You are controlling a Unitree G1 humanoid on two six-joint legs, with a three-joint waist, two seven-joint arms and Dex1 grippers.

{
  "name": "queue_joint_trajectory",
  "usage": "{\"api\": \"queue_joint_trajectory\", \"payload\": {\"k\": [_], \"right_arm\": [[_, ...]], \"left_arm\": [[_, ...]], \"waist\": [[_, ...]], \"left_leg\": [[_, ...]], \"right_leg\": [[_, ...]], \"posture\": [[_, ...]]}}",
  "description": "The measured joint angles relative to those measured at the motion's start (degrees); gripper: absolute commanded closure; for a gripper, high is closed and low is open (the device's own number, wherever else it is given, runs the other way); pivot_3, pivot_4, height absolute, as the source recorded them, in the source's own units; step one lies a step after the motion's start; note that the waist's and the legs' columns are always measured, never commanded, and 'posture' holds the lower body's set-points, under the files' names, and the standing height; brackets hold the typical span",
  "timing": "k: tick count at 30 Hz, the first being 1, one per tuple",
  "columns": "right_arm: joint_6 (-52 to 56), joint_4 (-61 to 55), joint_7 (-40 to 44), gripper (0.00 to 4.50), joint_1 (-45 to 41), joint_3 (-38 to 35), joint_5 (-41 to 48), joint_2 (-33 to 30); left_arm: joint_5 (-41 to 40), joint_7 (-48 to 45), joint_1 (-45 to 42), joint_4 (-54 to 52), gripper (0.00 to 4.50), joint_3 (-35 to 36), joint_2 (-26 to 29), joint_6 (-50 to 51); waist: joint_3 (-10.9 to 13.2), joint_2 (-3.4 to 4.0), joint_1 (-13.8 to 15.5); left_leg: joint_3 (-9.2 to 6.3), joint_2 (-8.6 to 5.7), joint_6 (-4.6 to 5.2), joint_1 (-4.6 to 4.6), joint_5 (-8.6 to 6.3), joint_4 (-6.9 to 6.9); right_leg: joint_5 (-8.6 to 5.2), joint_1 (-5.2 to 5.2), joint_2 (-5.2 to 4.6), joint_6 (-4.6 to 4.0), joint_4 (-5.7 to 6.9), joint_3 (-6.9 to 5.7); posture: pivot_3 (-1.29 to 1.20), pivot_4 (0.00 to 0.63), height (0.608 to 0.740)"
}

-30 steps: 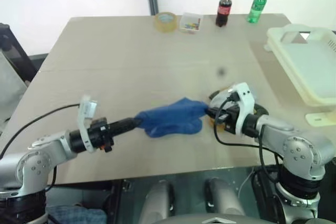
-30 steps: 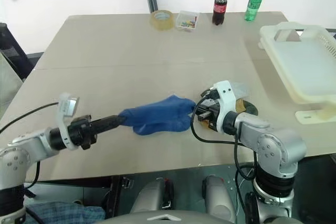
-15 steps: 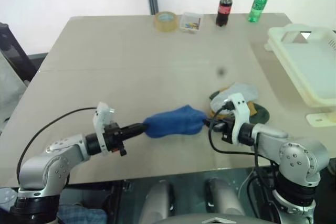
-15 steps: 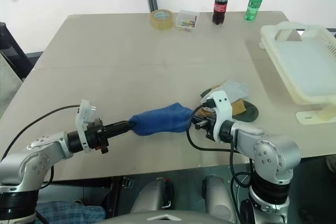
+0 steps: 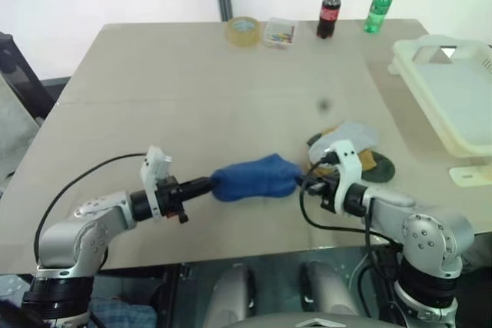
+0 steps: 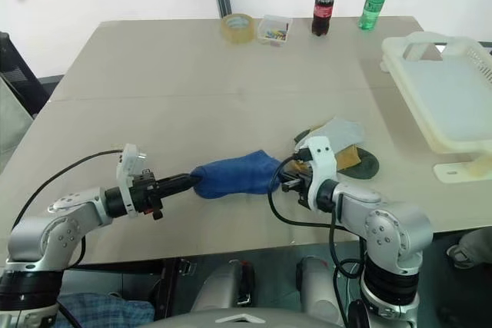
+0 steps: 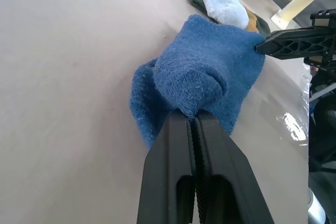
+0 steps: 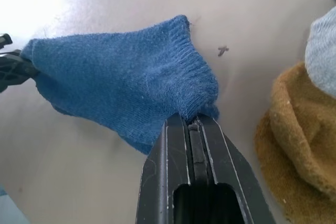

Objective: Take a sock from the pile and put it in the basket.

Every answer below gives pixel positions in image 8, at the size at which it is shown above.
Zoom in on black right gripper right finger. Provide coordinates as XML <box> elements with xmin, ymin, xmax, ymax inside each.
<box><xmin>189</xmin><ymin>115</ymin><xmax>277</xmax><ymax>224</ymax></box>

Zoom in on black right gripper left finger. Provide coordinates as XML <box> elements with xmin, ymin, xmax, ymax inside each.
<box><xmin>134</xmin><ymin>114</ymin><xmax>191</xmax><ymax>224</ymax></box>

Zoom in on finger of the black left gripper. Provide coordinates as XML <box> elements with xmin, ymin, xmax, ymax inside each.
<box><xmin>0</xmin><ymin>49</ymin><xmax>40</xmax><ymax>94</ymax></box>
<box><xmin>0</xmin><ymin>33</ymin><xmax>13</xmax><ymax>49</ymax></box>

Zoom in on blue knitted sock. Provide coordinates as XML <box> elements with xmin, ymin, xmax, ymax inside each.
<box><xmin>19</xmin><ymin>14</ymin><xmax>221</xmax><ymax>156</ymax></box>

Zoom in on mustard yellow sock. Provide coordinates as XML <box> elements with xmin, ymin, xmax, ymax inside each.
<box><xmin>255</xmin><ymin>61</ymin><xmax>336</xmax><ymax>224</ymax></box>

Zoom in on light grey-blue sock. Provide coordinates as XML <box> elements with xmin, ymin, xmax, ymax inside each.
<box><xmin>304</xmin><ymin>5</ymin><xmax>336</xmax><ymax>96</ymax></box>

